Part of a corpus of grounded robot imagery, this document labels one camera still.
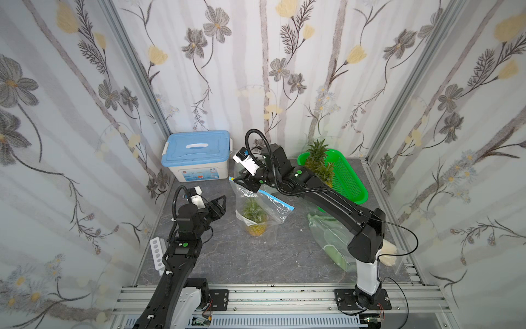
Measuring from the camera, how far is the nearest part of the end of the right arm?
0.65 m

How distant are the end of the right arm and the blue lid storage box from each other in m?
0.34

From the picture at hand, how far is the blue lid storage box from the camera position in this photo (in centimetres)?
98
